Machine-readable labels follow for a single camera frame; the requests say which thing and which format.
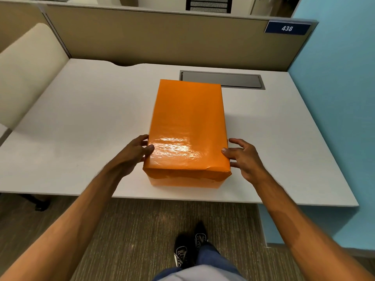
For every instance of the person's right hand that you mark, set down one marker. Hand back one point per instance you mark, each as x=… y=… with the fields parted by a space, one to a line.
x=249 y=163

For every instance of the person's left hand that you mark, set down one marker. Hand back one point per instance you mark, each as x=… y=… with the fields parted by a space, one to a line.
x=129 y=158

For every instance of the person's right middle finger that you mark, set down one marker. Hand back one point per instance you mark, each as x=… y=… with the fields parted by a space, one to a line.
x=238 y=142

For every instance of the person's right thumb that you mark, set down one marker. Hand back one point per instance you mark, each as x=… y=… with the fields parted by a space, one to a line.
x=234 y=165

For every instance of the person's left thumb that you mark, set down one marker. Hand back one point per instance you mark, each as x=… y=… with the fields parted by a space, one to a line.
x=148 y=150

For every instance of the orange box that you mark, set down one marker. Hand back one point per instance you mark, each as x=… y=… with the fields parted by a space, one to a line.
x=187 y=128

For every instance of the person's right forearm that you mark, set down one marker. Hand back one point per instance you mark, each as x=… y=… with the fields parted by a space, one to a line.
x=301 y=231

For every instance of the person's left forearm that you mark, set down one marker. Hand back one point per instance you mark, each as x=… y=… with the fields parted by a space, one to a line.
x=67 y=228

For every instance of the person's right black sneaker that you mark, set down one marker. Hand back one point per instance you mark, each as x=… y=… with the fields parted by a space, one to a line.
x=200 y=235

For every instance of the person's black sneaker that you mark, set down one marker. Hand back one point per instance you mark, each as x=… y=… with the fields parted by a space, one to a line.
x=180 y=253
x=200 y=235

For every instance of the person's blue jeans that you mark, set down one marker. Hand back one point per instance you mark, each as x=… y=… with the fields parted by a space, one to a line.
x=209 y=256

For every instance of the person's left black sneaker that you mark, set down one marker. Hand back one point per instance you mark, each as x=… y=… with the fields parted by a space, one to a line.
x=180 y=253

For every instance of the long beige partition panel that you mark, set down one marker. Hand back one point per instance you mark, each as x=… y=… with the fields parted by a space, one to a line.
x=164 y=37

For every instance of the person's grey shirt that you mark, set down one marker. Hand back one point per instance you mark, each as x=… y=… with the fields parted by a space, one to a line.
x=202 y=274

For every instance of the black chair base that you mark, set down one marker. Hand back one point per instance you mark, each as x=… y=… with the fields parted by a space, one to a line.
x=39 y=203

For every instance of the blue number sign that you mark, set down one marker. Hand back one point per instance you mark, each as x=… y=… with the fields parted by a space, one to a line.
x=287 y=28

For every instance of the black mesh chair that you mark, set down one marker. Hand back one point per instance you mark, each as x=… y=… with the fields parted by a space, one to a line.
x=208 y=4

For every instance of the short beige partition panel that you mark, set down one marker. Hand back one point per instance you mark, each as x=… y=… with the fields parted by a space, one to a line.
x=20 y=23

